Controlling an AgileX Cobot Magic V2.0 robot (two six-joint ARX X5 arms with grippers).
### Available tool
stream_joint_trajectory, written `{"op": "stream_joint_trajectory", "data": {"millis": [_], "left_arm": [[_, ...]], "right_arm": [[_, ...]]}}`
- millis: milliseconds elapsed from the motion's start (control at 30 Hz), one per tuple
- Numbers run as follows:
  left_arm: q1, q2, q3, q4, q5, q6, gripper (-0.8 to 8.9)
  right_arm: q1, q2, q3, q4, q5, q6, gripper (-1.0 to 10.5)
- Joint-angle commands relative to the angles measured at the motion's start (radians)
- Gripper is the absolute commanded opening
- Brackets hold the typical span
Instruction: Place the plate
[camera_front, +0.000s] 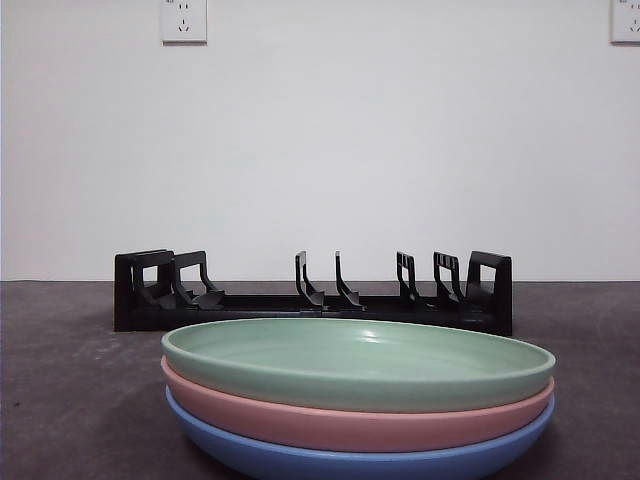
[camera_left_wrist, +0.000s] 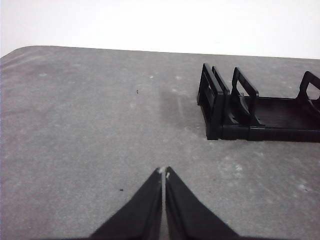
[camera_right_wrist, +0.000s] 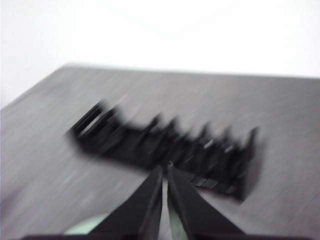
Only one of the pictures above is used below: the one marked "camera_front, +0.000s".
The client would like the white wall socket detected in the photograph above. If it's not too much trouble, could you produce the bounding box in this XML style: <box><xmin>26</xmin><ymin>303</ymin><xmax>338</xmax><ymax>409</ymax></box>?
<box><xmin>160</xmin><ymin>0</ymin><xmax>208</xmax><ymax>45</ymax></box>
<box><xmin>610</xmin><ymin>0</ymin><xmax>640</xmax><ymax>45</ymax></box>

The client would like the blue plate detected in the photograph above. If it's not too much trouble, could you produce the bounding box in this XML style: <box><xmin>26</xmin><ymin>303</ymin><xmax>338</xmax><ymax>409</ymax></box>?
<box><xmin>164</xmin><ymin>387</ymin><xmax>556</xmax><ymax>480</ymax></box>

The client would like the green plate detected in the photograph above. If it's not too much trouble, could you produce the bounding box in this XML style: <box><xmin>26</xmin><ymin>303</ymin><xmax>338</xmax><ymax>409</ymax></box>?
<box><xmin>160</xmin><ymin>316</ymin><xmax>557</xmax><ymax>414</ymax></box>

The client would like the pink plate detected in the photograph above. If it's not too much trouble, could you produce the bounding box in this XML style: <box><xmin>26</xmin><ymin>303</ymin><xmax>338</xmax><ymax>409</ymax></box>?
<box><xmin>160</xmin><ymin>355</ymin><xmax>556</xmax><ymax>454</ymax></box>

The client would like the black plastic dish rack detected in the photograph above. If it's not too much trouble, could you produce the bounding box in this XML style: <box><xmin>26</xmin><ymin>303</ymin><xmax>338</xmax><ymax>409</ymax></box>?
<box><xmin>113</xmin><ymin>248</ymin><xmax>514</xmax><ymax>337</ymax></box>

